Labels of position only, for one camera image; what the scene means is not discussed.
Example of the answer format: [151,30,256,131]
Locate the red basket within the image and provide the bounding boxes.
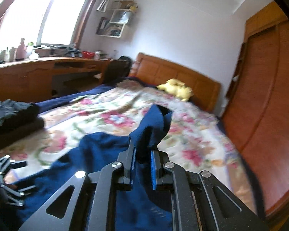
[82,51,95,59]

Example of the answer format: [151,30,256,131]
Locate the navy bed sheet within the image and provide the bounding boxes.
[36,76,157,113]

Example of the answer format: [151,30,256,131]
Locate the wooden headboard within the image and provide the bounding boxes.
[129,53,221,113]

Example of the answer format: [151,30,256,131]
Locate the blue wool coat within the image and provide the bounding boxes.
[17,105,172,230]

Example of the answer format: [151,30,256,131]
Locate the yellow plush toy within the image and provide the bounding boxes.
[157,79,194,101]

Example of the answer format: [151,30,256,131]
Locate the pink bottle on desk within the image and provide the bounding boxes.
[15,38,27,61]

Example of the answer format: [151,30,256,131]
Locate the floral bed blanket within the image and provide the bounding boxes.
[0,79,256,210]

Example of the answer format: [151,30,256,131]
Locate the wooden desk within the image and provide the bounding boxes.
[0,57,111,102]

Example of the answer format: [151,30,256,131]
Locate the wooden louvered wardrobe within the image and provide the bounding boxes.
[222,2,289,216]

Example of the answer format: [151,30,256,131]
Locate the white wall shelf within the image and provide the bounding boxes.
[96,0,138,39]

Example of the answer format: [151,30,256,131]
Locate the black folded clothes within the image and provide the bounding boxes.
[0,100,44,136]

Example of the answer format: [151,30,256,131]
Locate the wooden chair with dark bag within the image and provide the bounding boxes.
[103,56,133,84]

